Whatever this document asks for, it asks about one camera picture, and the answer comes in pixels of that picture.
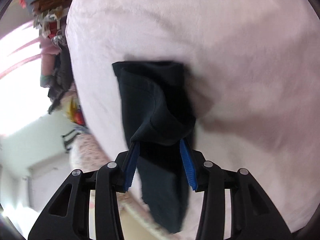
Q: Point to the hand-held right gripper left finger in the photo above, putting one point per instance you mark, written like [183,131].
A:
[131,165]

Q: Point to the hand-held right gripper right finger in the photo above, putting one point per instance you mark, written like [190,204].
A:
[187,165]

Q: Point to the black pants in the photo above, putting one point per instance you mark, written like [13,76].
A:
[150,92]

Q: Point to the floral bed sheet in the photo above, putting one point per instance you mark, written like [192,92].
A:
[85,152]

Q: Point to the striped cloth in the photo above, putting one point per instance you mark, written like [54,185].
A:
[71,136]

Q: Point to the yellow and red toy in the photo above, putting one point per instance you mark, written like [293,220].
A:
[77,116]

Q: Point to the dark hanging jacket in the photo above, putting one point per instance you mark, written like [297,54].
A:
[63,72]

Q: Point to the pale pink bed blanket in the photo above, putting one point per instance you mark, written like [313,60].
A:
[225,42]

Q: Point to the pink cloth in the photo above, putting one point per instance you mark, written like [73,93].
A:
[48,62]

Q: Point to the red box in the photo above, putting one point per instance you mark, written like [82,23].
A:
[53,28]

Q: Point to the pink curtain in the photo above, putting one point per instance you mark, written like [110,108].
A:
[27,45]

